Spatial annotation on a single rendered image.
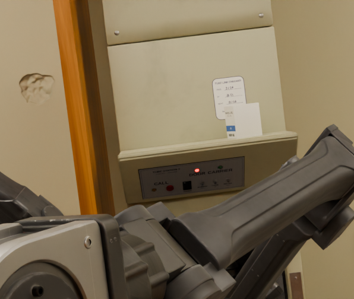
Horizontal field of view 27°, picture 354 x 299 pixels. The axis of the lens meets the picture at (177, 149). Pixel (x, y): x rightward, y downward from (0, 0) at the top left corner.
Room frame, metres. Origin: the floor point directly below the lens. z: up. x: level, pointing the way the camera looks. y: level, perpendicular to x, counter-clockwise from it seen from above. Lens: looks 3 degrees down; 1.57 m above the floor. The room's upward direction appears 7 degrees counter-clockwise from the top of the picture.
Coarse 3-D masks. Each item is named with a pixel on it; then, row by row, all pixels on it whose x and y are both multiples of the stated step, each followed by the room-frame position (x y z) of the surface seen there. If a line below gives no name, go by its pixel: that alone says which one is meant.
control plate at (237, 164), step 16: (224, 160) 1.33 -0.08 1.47; (240, 160) 1.34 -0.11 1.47; (144, 176) 1.34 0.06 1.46; (160, 176) 1.34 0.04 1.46; (176, 176) 1.35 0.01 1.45; (192, 176) 1.35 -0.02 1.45; (208, 176) 1.36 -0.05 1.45; (224, 176) 1.36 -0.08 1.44; (240, 176) 1.37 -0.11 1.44; (144, 192) 1.37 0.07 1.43; (160, 192) 1.38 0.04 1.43; (176, 192) 1.38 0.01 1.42; (192, 192) 1.39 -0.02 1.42
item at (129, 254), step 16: (32, 224) 0.52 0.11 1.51; (48, 224) 0.51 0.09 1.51; (112, 224) 0.49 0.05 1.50; (112, 240) 0.49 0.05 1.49; (128, 240) 0.56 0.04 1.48; (144, 240) 0.57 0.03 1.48; (112, 256) 0.49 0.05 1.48; (128, 256) 0.52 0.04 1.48; (144, 256) 0.55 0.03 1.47; (112, 272) 0.49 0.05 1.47; (128, 272) 0.51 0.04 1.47; (144, 272) 0.53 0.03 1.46; (160, 272) 0.55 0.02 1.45; (112, 288) 0.49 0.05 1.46; (128, 288) 0.51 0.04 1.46; (144, 288) 0.52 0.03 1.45; (160, 288) 0.55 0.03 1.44
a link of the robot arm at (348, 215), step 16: (288, 160) 0.95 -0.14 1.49; (304, 224) 0.97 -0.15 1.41; (336, 224) 0.92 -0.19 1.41; (272, 240) 1.01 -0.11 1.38; (288, 240) 0.99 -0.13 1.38; (304, 240) 0.97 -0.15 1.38; (320, 240) 0.95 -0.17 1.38; (256, 256) 1.06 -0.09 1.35; (272, 256) 1.03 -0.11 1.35; (288, 256) 1.02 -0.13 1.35; (240, 272) 1.12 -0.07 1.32; (256, 272) 1.08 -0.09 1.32; (272, 272) 1.05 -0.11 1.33; (240, 288) 1.13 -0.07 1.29; (256, 288) 1.10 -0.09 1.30
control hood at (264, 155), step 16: (176, 144) 1.41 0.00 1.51; (192, 144) 1.33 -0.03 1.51; (208, 144) 1.31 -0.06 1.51; (224, 144) 1.31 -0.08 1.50; (240, 144) 1.31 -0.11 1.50; (256, 144) 1.31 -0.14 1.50; (272, 144) 1.32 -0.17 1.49; (288, 144) 1.32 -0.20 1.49; (128, 160) 1.30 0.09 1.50; (144, 160) 1.31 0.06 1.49; (160, 160) 1.31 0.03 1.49; (176, 160) 1.32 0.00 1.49; (192, 160) 1.32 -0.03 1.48; (208, 160) 1.33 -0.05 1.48; (256, 160) 1.34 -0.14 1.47; (272, 160) 1.35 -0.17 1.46; (128, 176) 1.33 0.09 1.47; (256, 176) 1.37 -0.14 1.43; (128, 192) 1.37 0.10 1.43; (208, 192) 1.39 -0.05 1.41
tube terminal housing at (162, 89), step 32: (256, 32) 1.42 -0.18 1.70; (128, 64) 1.42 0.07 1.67; (160, 64) 1.42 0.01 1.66; (192, 64) 1.42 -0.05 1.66; (224, 64) 1.42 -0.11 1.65; (256, 64) 1.42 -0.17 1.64; (128, 96) 1.42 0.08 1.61; (160, 96) 1.42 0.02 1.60; (192, 96) 1.42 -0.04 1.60; (256, 96) 1.42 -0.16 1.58; (128, 128) 1.42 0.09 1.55; (160, 128) 1.42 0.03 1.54; (192, 128) 1.42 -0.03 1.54; (224, 128) 1.42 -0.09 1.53; (224, 192) 1.42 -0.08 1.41; (288, 288) 1.45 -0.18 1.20
